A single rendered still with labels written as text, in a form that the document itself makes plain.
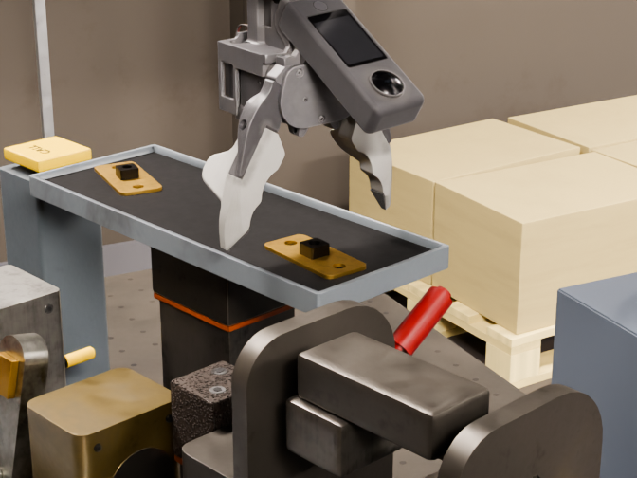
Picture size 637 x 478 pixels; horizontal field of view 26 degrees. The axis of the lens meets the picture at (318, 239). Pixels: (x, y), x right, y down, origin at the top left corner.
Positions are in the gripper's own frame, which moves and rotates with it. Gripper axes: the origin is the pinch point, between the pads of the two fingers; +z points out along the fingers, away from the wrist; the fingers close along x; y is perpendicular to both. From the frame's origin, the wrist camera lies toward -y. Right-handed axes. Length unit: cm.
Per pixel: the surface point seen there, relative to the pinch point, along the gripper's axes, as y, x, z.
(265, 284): -1.5, 5.5, 2.2
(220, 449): -7.8, 13.9, 9.9
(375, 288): -6.3, -0.7, 2.5
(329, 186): 225, -176, 92
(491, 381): 42, -62, 48
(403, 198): 185, -170, 83
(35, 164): 35.0, 5.5, 2.4
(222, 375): -2.0, 9.8, 7.9
